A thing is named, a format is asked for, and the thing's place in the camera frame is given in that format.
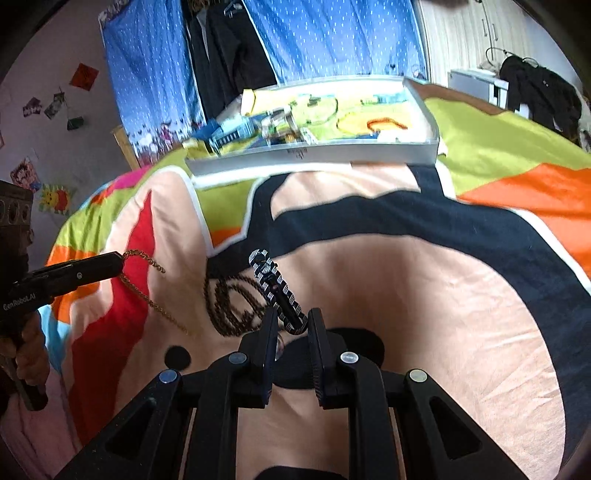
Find gold chain necklace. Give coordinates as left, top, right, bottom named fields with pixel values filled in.
left=117, top=248, right=192, bottom=337

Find clear plastic watch case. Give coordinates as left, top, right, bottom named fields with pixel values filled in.
left=260, top=110, right=301, bottom=145

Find left hand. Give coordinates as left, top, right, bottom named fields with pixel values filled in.
left=1, top=311, right=50, bottom=387

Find colourful cartoon bed cover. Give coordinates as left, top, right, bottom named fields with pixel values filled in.
left=0, top=78, right=591, bottom=480

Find blue dotted wardrobe curtain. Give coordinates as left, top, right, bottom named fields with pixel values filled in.
left=98, top=1, right=429, bottom=166

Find blue watch in tray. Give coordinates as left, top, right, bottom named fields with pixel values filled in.
left=206, top=116, right=257, bottom=153

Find white tray with cartoon print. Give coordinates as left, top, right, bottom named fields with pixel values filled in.
left=186, top=75, right=440, bottom=186

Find dark hanging clothes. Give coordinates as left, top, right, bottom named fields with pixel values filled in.
left=181, top=1, right=277, bottom=120

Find pile of dark clothes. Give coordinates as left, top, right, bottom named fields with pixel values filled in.
left=499, top=55, right=582, bottom=142

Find light wood wardrobe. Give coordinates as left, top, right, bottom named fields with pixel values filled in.
left=414, top=0, right=533, bottom=86

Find sun sticker on wall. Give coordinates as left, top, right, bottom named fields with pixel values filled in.
left=39, top=184, right=75, bottom=216

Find cartoon sticker on wall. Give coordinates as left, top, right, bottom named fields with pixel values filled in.
left=10, top=157, right=42, bottom=193

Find red paper wall decoration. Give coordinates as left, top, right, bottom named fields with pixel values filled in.
left=69, top=63, right=99, bottom=91

